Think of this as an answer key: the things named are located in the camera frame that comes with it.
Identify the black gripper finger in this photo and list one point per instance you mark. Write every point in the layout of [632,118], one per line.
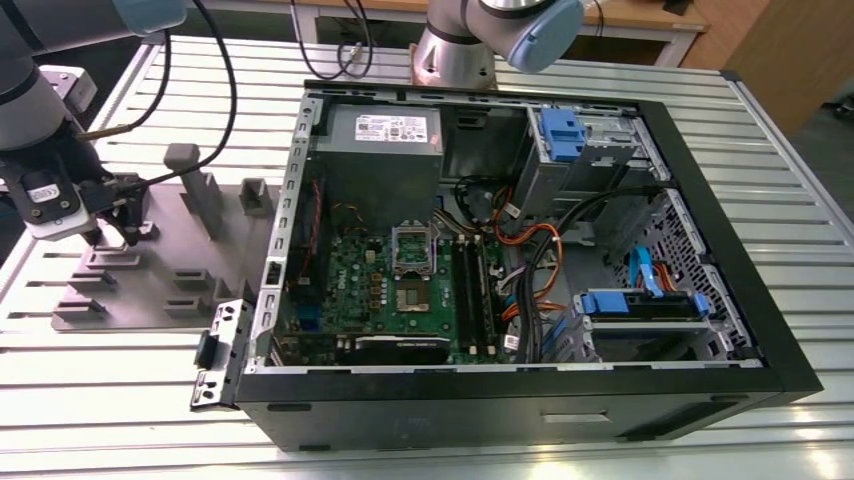
[95,232]
[129,225]

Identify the silver CPU chip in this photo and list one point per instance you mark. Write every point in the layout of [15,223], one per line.
[113,246]

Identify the grey plastic parts rack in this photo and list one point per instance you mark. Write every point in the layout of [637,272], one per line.
[154,300]

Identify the blue board connector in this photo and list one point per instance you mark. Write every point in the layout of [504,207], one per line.
[310,317]

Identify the green motherboard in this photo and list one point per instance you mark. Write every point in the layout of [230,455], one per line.
[361,310]

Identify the grey power supply unit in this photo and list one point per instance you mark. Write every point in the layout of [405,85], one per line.
[381,175]

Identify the thin metal locking lever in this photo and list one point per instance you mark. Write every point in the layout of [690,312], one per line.
[437,255]

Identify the black graphics card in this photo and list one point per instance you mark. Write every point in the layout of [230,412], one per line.
[401,347]

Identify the black RAM slot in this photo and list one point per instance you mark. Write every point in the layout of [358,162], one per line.
[484,295]
[462,290]

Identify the black open PC case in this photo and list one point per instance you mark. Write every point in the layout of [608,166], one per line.
[468,415]

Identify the blue drive carrier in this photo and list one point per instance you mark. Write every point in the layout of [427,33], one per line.
[564,132]

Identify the hard disk in blue carrier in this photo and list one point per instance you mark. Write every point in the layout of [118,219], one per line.
[604,303]

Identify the wooden cabinet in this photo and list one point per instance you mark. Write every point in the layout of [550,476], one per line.
[788,50]

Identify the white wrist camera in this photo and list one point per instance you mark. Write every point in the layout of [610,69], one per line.
[50,220]

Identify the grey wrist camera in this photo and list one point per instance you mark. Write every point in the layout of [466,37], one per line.
[74,90]

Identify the metal card retention bracket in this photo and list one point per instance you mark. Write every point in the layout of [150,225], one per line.
[223,350]

